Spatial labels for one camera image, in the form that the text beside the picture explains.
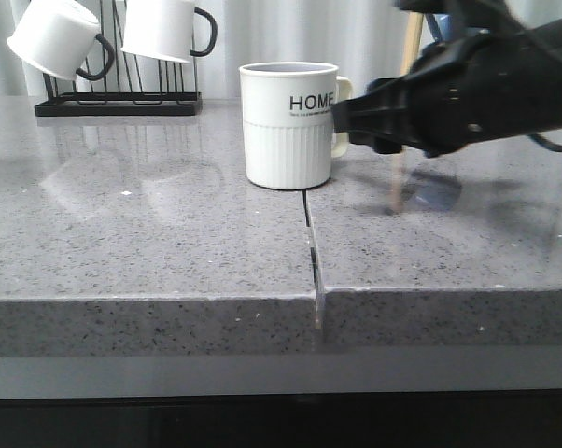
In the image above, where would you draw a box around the white mug black handle right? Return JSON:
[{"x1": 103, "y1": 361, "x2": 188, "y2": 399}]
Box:
[{"x1": 121, "y1": 0, "x2": 218, "y2": 64}]

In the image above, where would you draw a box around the white mug black handle left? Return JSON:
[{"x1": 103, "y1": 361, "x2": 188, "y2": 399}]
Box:
[{"x1": 7, "y1": 0, "x2": 116, "y2": 81}]

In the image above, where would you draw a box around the white HOME ribbed mug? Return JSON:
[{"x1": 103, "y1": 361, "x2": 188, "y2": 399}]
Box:
[{"x1": 239, "y1": 62, "x2": 353, "y2": 190}]

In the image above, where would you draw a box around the black cable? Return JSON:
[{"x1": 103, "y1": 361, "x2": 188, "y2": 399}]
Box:
[{"x1": 527, "y1": 130, "x2": 562, "y2": 154}]

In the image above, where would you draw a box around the black wire mug rack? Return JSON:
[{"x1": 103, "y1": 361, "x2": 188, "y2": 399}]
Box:
[{"x1": 35, "y1": 1, "x2": 202, "y2": 117}]

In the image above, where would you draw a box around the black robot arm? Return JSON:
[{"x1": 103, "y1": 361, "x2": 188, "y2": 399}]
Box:
[{"x1": 331, "y1": 1, "x2": 562, "y2": 158}]

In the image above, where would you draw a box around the white mug black handle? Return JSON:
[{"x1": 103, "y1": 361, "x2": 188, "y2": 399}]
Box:
[
  {"x1": 121, "y1": 0, "x2": 218, "y2": 64},
  {"x1": 7, "y1": 0, "x2": 116, "y2": 81}
]

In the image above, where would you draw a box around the blue enamel mug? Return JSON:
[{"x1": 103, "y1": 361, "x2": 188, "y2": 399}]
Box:
[{"x1": 425, "y1": 13, "x2": 452, "y2": 42}]

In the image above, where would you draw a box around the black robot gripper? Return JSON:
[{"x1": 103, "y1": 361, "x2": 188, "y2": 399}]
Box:
[{"x1": 331, "y1": 35, "x2": 542, "y2": 158}]

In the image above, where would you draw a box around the wooden mug tree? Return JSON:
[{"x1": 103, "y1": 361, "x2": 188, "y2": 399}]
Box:
[{"x1": 400, "y1": 12, "x2": 424, "y2": 76}]

